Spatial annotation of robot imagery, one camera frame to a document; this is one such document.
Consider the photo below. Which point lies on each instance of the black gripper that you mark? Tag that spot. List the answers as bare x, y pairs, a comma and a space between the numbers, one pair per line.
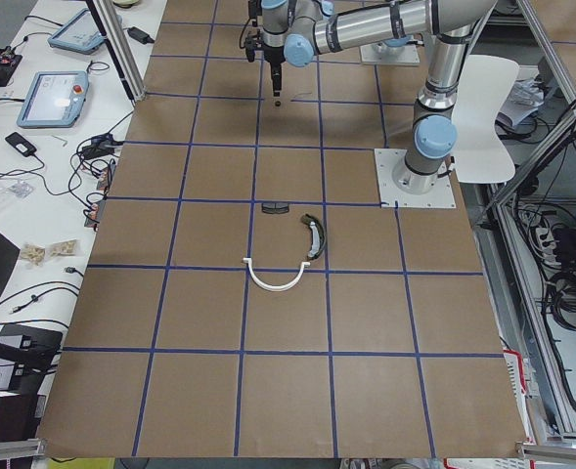
274, 57

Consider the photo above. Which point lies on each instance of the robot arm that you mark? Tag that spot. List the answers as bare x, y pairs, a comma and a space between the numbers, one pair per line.
296, 32
396, 44

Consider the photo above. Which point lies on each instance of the teach pendant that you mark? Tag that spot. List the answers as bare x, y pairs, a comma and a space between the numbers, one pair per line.
54, 99
80, 35

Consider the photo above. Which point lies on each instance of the white chair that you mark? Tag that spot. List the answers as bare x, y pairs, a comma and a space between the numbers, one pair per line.
480, 156

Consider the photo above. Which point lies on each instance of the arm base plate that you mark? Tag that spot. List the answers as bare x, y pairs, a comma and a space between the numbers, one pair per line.
382, 54
399, 187

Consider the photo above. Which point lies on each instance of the white curved plastic bracket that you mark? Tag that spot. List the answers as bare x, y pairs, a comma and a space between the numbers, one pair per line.
272, 287

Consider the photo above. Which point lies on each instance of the black phone on table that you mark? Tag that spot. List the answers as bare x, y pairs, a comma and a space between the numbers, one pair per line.
18, 142

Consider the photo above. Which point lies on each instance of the near teach pendant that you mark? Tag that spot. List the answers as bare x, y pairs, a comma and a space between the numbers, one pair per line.
54, 99

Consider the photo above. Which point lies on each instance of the curved brake shoe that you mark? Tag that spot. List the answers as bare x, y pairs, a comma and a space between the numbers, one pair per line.
318, 236

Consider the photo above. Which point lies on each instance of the aluminium frame post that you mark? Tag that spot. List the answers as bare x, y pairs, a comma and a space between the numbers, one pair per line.
106, 20

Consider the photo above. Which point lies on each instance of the black power adapter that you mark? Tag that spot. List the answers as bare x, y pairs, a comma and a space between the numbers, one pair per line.
140, 35

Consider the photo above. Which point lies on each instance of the red white plastic crate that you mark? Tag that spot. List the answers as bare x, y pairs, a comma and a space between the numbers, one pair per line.
515, 369

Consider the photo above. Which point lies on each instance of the far teach pendant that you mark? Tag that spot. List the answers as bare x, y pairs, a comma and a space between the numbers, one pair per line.
80, 35

